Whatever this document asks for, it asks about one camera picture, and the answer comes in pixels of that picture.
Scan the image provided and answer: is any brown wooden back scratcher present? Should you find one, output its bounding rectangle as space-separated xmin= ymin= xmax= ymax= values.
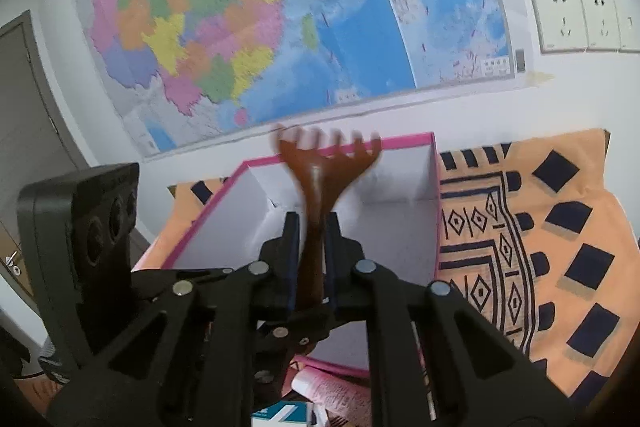
xmin=273 ymin=126 xmax=382 ymax=311

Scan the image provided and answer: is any pink white open box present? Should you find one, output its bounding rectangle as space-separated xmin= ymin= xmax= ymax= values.
xmin=166 ymin=133 xmax=439 ymax=383

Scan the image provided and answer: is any pink white cream tube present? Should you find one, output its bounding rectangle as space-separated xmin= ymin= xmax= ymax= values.
xmin=291 ymin=366 xmax=372 ymax=426

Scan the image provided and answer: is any blue white medicine box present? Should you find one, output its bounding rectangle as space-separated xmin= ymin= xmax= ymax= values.
xmin=252 ymin=401 xmax=312 ymax=427

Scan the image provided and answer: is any orange patterned tablecloth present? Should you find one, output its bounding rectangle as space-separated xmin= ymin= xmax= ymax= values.
xmin=131 ymin=128 xmax=640 ymax=408

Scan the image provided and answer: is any grey door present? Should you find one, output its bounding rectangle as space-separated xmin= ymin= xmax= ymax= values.
xmin=1 ymin=11 xmax=86 ymax=300

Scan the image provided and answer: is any black tracking camera box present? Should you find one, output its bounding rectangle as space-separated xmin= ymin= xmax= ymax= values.
xmin=16 ymin=162 xmax=141 ymax=372

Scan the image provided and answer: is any colourful wall map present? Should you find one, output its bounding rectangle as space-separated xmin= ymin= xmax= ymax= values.
xmin=75 ymin=0 xmax=530 ymax=157

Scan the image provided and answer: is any white wall socket panel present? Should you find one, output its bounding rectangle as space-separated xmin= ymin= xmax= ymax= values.
xmin=532 ymin=0 xmax=639 ymax=53

